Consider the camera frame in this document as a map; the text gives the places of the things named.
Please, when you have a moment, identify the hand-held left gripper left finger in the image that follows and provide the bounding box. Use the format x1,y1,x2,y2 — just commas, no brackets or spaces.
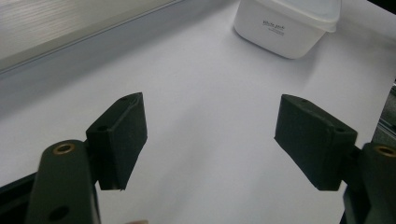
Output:
85,91,149,191

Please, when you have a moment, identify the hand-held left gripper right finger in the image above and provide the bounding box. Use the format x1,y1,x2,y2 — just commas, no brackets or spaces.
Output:
274,93,359,191

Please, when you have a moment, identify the white square plastic container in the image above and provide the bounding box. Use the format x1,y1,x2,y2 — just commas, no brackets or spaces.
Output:
233,0,343,60

